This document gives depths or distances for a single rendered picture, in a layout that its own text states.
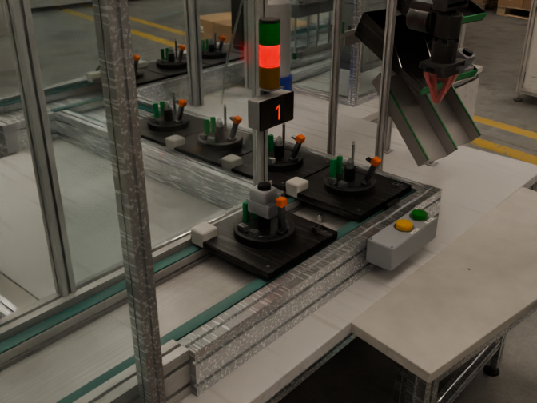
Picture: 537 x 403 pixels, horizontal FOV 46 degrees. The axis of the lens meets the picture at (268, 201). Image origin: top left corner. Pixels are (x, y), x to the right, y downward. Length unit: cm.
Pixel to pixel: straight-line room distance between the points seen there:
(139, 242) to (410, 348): 65
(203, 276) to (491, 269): 69
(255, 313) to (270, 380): 13
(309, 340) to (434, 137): 82
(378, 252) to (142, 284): 69
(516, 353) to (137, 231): 213
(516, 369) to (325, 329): 148
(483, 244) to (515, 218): 19
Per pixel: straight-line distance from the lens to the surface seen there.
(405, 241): 148
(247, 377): 123
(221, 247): 140
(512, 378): 268
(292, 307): 131
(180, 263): 142
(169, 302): 133
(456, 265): 161
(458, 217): 183
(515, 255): 170
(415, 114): 189
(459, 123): 203
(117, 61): 80
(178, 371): 115
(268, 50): 147
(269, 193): 139
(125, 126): 82
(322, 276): 136
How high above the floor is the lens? 168
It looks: 26 degrees down
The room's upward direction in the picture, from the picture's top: straight up
